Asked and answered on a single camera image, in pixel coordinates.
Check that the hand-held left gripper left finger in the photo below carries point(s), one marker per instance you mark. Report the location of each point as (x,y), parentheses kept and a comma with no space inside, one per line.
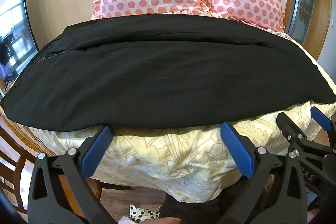
(97,149)

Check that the wooden chair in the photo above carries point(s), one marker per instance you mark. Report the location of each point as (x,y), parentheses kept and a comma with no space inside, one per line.
(18,174)

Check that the person's dark trouser legs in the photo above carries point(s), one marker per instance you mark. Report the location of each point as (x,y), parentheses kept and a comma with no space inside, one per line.
(199,209)

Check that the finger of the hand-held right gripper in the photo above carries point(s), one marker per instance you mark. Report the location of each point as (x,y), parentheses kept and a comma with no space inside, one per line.
(290,129)
(320,119)

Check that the white black-dotted cloth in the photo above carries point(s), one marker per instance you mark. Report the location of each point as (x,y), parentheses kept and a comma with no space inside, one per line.
(139,211)

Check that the person's left hand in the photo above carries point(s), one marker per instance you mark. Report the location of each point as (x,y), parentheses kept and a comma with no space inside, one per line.
(161,220)

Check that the black pants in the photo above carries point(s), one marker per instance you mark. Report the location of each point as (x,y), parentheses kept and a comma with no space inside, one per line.
(162,77)

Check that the flat screen television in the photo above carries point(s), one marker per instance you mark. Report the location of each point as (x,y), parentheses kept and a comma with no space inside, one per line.
(14,29)

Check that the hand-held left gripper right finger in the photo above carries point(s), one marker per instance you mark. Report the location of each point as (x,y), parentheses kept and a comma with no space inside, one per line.
(237,149)

